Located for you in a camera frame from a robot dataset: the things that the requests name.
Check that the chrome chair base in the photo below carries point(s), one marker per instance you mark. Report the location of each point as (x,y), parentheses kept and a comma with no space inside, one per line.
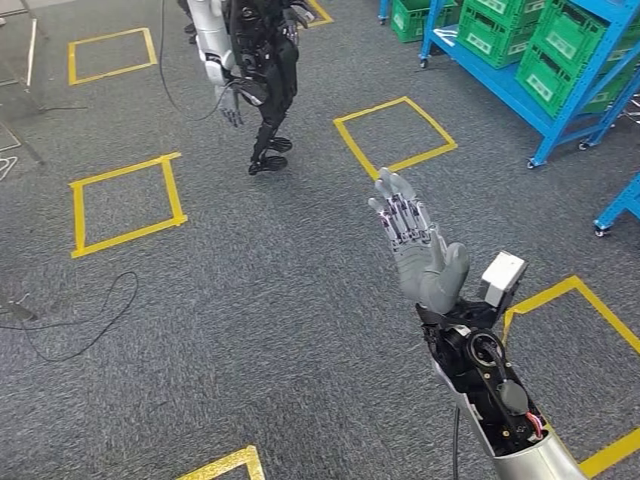
(632,109)

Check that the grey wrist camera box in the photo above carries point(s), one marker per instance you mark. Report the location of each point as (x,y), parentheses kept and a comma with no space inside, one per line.
(500,275)

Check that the white black humanoid robot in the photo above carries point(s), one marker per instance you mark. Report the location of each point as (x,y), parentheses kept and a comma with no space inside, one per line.
(265,60)

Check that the yellow floor tape square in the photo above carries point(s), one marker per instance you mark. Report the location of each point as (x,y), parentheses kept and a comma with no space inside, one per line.
(350,142)
(320,12)
(615,454)

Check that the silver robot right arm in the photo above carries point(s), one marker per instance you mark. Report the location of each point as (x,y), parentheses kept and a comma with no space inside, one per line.
(540,464)

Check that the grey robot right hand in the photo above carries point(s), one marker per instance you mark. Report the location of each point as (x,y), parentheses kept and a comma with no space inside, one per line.
(420,265)

